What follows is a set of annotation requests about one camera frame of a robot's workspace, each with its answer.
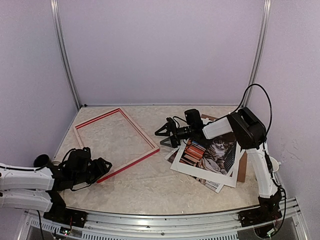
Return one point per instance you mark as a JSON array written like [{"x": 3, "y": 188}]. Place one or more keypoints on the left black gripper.
[{"x": 101, "y": 165}]

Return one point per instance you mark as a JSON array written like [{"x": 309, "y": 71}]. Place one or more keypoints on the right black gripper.
[{"x": 170, "y": 128}]

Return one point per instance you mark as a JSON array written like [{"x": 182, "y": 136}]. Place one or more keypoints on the red wooden picture frame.
[{"x": 117, "y": 138}]

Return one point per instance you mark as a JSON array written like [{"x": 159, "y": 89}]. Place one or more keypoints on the cat photo print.
[{"x": 214, "y": 163}]

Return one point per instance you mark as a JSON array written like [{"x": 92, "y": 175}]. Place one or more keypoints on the white mat board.
[{"x": 215, "y": 129}]

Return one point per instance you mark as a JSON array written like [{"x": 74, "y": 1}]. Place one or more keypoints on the brown backing board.
[{"x": 242, "y": 168}]

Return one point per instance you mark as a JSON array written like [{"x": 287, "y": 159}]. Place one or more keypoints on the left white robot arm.
[{"x": 38, "y": 188}]

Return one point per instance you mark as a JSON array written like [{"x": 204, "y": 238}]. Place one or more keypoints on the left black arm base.
[{"x": 70, "y": 217}]

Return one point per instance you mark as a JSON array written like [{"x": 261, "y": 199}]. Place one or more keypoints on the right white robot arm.
[{"x": 251, "y": 135}]

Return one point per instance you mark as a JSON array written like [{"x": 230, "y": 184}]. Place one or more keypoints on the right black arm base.
[{"x": 268, "y": 210}]

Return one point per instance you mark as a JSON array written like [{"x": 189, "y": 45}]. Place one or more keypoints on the black cup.
[{"x": 42, "y": 160}]

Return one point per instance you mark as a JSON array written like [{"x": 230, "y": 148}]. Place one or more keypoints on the light blue paper cup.
[{"x": 275, "y": 164}]

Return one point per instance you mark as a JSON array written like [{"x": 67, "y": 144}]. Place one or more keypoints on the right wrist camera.
[{"x": 193, "y": 119}]

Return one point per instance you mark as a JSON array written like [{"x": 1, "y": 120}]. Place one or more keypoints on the aluminium front rail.
[{"x": 221, "y": 225}]

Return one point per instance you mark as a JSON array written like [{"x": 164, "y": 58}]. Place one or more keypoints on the right aluminium corner post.
[{"x": 261, "y": 41}]

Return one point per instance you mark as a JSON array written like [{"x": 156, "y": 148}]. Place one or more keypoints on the aluminium corner post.
[
  {"x": 261, "y": 41},
  {"x": 54, "y": 4}
]

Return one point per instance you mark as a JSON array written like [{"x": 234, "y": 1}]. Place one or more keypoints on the left aluminium corner post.
[{"x": 54, "y": 4}]

